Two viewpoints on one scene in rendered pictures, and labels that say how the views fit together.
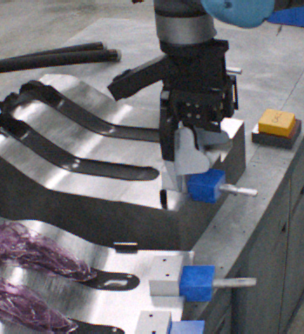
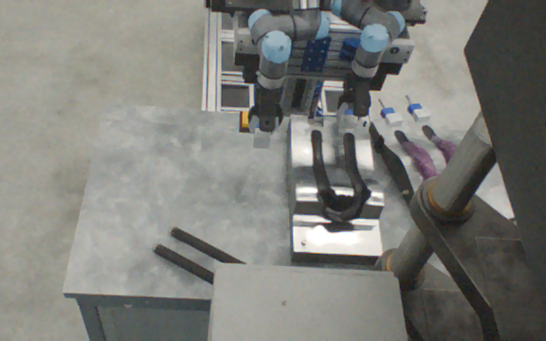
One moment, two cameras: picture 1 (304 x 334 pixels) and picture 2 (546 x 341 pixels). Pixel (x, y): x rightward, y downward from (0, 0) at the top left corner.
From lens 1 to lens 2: 2.25 m
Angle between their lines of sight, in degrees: 85
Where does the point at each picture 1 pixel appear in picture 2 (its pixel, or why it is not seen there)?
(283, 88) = (191, 130)
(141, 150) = (331, 145)
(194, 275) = (390, 112)
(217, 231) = not seen: hidden behind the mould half
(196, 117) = not seen: hidden behind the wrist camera
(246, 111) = (229, 142)
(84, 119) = (318, 173)
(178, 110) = not seen: hidden behind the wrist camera
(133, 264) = (389, 134)
